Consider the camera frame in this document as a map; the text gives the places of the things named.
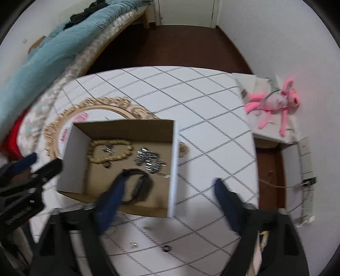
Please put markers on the white cardboard box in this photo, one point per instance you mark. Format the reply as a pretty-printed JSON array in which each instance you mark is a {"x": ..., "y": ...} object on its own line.
[{"x": 87, "y": 148}]

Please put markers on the black clothes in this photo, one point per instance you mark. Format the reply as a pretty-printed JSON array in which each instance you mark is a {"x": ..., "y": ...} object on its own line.
[{"x": 85, "y": 12}]

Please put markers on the blue blanket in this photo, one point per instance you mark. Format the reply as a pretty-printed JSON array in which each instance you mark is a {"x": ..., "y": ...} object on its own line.
[{"x": 47, "y": 53}]

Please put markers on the round wooden ornament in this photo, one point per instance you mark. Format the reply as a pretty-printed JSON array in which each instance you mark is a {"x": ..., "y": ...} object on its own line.
[{"x": 183, "y": 150}]

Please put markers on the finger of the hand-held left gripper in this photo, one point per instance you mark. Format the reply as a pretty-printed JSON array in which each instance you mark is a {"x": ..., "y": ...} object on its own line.
[
  {"x": 50, "y": 168},
  {"x": 26, "y": 161}
]

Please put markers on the small silver earring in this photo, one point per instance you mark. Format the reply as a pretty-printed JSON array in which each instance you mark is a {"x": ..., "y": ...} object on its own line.
[{"x": 134, "y": 244}]

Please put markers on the silver clip pair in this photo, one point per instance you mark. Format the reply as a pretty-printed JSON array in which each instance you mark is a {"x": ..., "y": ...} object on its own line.
[{"x": 107, "y": 149}]

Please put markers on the ornate wooden frame mirror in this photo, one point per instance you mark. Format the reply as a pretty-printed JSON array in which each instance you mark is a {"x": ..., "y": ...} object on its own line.
[{"x": 79, "y": 118}]

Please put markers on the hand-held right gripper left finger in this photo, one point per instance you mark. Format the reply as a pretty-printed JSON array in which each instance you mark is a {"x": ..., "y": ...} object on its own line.
[{"x": 113, "y": 197}]

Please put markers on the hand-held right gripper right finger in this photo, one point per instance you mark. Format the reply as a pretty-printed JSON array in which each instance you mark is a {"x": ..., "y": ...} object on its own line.
[{"x": 225, "y": 201}]

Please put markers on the white cabinet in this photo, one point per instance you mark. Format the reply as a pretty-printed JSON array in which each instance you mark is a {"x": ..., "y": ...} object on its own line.
[{"x": 268, "y": 127}]

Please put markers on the pink plush toy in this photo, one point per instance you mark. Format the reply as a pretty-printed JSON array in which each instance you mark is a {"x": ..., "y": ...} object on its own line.
[{"x": 273, "y": 102}]

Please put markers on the black wristband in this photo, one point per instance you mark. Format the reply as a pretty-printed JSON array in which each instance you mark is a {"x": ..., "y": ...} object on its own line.
[{"x": 142, "y": 185}]

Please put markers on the white door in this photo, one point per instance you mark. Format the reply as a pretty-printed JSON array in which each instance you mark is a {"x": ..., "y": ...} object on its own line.
[{"x": 186, "y": 12}]

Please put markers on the white power strip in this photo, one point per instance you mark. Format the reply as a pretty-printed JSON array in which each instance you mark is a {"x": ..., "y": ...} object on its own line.
[{"x": 306, "y": 164}]

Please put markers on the wooden bed frame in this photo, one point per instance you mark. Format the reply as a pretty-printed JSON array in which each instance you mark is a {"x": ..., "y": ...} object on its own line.
[{"x": 145, "y": 20}]

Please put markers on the bed with blue blanket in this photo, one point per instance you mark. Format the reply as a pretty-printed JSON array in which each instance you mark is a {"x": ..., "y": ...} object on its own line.
[{"x": 87, "y": 50}]

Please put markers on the red cloth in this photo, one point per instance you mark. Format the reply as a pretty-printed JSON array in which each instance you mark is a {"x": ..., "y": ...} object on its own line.
[{"x": 10, "y": 140}]

